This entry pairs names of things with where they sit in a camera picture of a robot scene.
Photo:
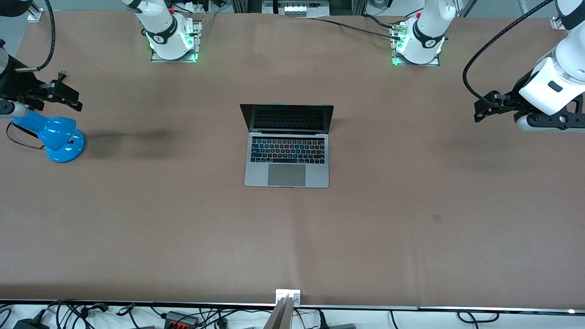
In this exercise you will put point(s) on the silver camera mount bracket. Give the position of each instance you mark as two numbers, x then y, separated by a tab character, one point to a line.
288	292

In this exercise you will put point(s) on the black and orange connector box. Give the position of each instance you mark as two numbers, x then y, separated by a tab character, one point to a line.
180	318

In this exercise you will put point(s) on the blue desk lamp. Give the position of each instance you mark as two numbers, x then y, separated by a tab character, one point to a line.
61	137

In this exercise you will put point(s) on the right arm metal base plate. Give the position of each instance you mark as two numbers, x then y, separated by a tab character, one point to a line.
197	43

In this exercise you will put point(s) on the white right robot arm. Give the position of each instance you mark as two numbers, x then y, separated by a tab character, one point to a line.
160	25

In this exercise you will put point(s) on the aluminium corner post bracket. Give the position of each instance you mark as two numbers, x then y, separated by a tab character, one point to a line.
558	23
35	16

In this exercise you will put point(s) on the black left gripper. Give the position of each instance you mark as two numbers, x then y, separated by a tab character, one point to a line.
510	101

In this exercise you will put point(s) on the aluminium camera mount profile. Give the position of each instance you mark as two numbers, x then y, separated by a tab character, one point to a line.
279	315

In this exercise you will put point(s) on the black power adapter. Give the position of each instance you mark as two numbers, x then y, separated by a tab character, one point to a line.
29	323

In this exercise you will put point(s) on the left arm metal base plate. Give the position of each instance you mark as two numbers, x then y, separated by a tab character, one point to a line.
438	61

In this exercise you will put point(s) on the grey electrical control box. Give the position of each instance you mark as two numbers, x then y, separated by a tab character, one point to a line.
295	8

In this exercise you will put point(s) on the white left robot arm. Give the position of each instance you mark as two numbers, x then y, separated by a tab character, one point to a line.
427	29

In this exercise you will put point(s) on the grey laptop computer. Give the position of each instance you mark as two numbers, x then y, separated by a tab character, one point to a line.
286	176

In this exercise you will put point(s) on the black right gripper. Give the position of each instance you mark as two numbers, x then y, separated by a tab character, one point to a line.
14	85

